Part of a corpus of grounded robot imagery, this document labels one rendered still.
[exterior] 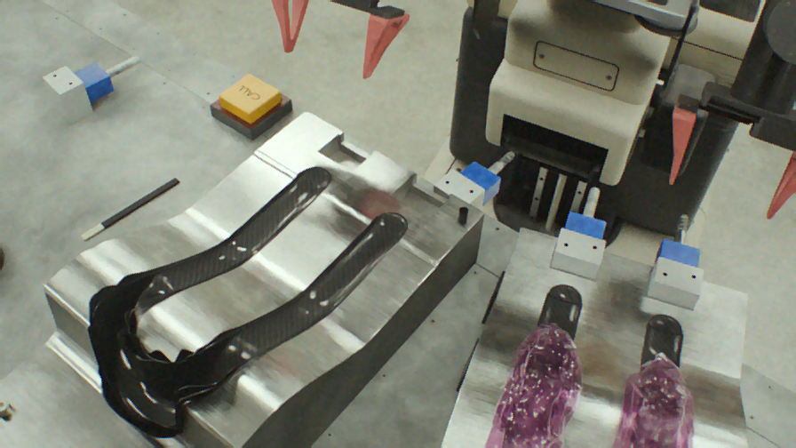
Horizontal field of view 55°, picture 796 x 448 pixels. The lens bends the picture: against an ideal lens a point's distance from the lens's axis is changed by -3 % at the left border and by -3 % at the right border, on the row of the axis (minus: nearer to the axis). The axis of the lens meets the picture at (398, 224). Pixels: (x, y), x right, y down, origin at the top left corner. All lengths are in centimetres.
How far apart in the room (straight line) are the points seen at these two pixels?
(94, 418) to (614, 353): 51
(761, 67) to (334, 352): 46
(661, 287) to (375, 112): 154
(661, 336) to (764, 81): 28
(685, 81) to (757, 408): 60
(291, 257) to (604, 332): 33
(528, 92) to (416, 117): 114
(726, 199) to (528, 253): 144
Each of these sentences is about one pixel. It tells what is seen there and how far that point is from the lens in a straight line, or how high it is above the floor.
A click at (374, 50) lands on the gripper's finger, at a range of 82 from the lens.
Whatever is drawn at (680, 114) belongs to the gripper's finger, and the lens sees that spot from 75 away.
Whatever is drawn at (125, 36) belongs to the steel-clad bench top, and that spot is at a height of 80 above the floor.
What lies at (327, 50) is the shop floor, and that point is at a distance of 251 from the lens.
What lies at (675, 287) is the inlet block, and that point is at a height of 88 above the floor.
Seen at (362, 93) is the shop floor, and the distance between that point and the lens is 235.
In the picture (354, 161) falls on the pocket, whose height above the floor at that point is 86.
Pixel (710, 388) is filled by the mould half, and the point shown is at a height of 87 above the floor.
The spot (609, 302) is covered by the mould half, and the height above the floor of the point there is 85.
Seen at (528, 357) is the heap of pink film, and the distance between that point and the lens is 74.
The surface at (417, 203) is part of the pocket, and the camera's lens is 90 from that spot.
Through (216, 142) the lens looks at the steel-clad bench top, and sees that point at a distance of 107.
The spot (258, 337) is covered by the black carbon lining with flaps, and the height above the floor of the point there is 91.
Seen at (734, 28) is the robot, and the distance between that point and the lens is 138.
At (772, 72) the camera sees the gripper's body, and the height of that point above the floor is 112.
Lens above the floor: 153
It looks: 50 degrees down
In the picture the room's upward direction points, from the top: 3 degrees clockwise
